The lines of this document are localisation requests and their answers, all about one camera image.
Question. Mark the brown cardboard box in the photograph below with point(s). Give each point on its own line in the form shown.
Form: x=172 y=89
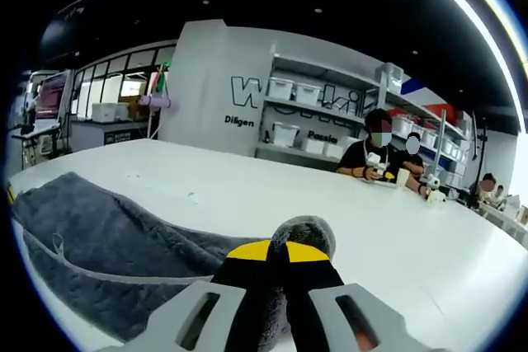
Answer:
x=137 y=109

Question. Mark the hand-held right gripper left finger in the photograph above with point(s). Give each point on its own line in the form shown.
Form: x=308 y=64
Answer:
x=206 y=319

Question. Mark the white coat stand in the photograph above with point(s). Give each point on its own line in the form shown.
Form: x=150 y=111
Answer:
x=156 y=121

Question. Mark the grey towel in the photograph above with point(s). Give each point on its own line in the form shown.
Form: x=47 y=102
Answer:
x=107 y=236

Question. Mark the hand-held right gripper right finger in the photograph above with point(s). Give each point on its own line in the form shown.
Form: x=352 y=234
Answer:
x=330 y=319

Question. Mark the shelf with white bins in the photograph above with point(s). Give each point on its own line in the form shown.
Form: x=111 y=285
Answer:
x=280 y=88

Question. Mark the white paper cup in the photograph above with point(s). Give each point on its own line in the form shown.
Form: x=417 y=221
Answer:
x=402 y=176

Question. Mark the dark counter cabinet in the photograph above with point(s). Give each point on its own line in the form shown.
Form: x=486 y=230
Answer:
x=90 y=135

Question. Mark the white lidded storage bin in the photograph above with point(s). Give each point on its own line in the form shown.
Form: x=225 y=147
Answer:
x=109 y=113

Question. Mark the purple rolled mat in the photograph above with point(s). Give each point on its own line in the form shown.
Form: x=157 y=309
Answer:
x=158 y=104

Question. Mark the black monitor desk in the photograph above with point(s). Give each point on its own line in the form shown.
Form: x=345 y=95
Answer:
x=37 y=131

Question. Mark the green red hanging cloth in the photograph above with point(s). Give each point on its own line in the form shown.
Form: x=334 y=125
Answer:
x=161 y=78

